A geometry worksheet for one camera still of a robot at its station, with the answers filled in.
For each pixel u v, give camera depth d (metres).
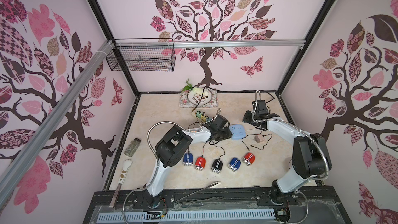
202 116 0.96
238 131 0.96
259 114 0.72
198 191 0.74
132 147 0.87
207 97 1.17
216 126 0.76
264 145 0.92
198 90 1.16
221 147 0.90
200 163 0.82
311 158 0.46
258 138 0.92
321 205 0.73
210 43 0.93
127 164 0.83
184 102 1.14
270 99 1.09
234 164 0.81
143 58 0.93
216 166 0.81
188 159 0.84
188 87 1.19
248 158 0.83
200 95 1.12
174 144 0.55
